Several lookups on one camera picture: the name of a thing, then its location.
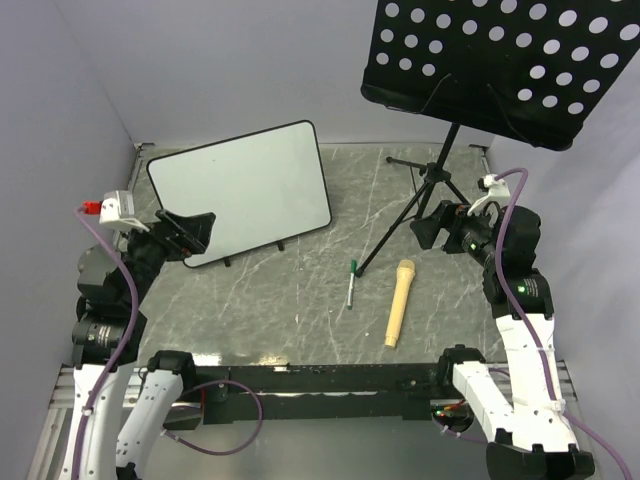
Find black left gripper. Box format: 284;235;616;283
117;207;214;307

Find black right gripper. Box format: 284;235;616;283
409;200;503;269

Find white whiteboard with black frame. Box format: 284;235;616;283
146;120;332;268

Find white marker pen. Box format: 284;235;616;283
347;273;356;310

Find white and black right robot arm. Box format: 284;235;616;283
411;201;595;479

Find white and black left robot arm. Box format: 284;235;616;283
60;202;216;479

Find beige microphone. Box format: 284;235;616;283
384;260;416;348

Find black perforated music stand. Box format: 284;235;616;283
353;0;640;278

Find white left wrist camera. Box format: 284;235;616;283
80;190;150;232

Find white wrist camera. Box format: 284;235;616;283
80;190;150;232
467;174;511;216

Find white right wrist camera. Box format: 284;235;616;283
467;174;511;216

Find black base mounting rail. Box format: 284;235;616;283
161;360;462;425

